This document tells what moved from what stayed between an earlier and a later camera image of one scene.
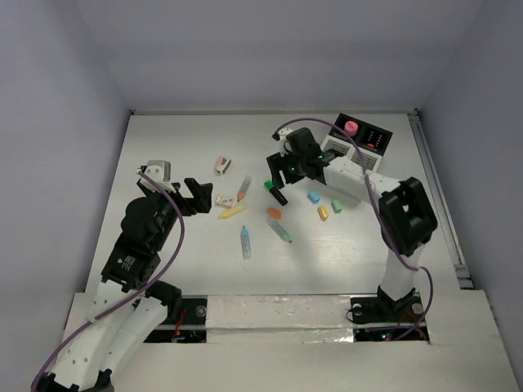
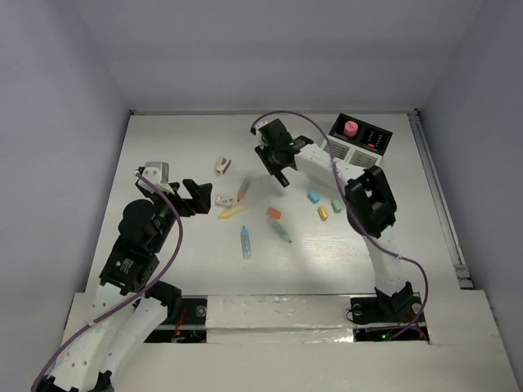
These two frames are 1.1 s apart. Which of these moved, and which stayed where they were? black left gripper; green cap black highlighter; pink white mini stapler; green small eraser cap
Moved: green cap black highlighter
Stayed: green small eraser cap; black left gripper; pink white mini stapler
